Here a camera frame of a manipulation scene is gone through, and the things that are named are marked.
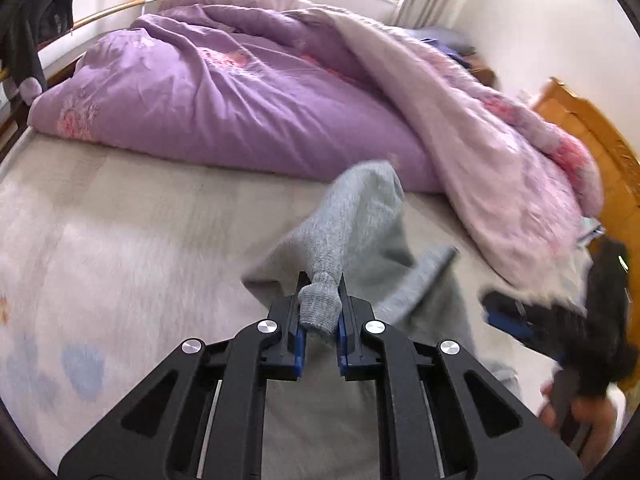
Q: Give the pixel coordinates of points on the grey knit sweater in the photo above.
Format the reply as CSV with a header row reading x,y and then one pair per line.
x,y
360,220

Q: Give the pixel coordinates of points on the bed with pale sheet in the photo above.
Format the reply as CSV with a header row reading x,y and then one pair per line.
x,y
100,240

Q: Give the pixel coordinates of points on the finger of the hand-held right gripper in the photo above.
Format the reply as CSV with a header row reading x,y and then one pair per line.
x,y
505,317

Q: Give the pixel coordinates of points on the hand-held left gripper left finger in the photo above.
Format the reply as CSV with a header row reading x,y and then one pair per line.
x,y
299,352

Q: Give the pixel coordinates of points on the wooden headboard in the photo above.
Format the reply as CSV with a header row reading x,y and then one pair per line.
x,y
600,150

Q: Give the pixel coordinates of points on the dark jacket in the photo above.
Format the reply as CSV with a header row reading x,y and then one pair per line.
x,y
35,15

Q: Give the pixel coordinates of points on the blue-grey bedding bundle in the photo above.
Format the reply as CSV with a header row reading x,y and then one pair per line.
x,y
442,39

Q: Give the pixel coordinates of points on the purple floral duvet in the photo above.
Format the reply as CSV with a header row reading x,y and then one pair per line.
x,y
225,100

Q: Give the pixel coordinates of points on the person's right hand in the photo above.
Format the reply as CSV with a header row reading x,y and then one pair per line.
x,y
597,417

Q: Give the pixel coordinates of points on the wooden barre rack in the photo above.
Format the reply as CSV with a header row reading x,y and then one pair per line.
x,y
115,8

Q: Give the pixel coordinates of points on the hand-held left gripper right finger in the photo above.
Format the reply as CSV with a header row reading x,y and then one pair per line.
x,y
342,347

